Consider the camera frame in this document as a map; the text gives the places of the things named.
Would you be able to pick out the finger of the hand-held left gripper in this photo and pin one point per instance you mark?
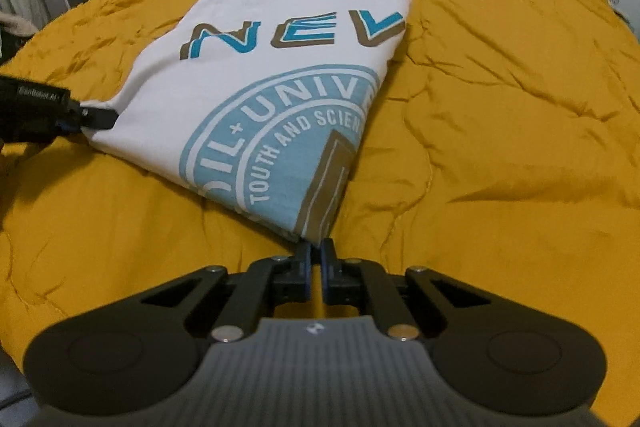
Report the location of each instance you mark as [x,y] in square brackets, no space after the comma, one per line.
[100,118]

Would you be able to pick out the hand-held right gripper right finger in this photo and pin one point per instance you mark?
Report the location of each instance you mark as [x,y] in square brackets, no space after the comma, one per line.
[326,277]

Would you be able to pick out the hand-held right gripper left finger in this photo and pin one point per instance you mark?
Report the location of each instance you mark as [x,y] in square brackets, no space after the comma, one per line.
[303,274]

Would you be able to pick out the white printed t-shirt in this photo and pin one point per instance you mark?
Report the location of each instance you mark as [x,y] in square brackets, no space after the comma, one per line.
[280,72]

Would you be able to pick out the beige cloth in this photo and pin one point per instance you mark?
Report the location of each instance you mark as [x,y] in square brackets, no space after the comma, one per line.
[17,23]

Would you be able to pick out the yellow blanket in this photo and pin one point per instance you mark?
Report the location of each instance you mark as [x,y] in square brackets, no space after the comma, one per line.
[500,117]

